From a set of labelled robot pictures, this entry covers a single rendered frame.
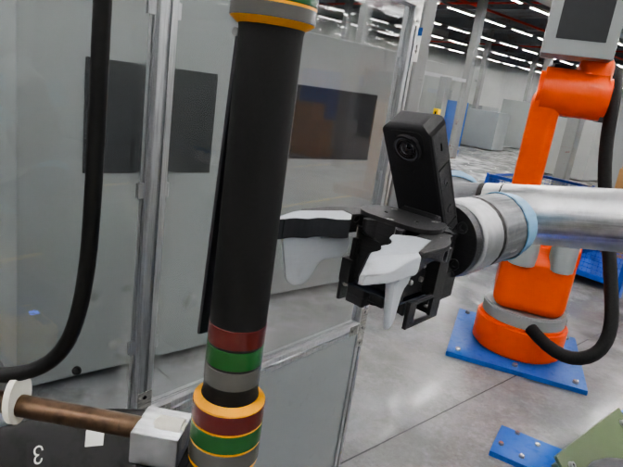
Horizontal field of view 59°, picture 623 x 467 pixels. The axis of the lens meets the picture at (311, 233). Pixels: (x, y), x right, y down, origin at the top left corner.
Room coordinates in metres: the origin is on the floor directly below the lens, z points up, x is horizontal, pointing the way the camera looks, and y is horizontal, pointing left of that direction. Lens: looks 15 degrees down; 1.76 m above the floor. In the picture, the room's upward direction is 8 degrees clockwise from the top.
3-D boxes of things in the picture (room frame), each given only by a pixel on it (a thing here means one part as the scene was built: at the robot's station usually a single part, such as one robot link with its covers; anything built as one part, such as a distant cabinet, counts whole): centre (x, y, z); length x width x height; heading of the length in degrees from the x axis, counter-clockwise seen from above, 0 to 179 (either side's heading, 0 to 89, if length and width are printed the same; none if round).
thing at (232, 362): (0.29, 0.03, 1.60); 0.03 x 0.03 x 0.01
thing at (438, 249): (0.40, -0.08, 1.65); 0.09 x 0.05 x 0.02; 162
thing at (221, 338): (0.29, 0.03, 1.61); 0.03 x 0.03 x 0.01
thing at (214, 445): (0.29, 0.03, 1.55); 0.04 x 0.04 x 0.01
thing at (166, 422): (0.30, 0.07, 1.54); 0.02 x 0.02 x 0.02; 86
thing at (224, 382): (0.29, 0.03, 1.59); 0.03 x 0.03 x 0.01
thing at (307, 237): (0.41, 0.01, 1.63); 0.09 x 0.03 x 0.06; 119
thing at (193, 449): (0.29, 0.03, 1.54); 0.04 x 0.04 x 0.01
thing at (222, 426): (0.29, 0.03, 1.56); 0.04 x 0.04 x 0.01
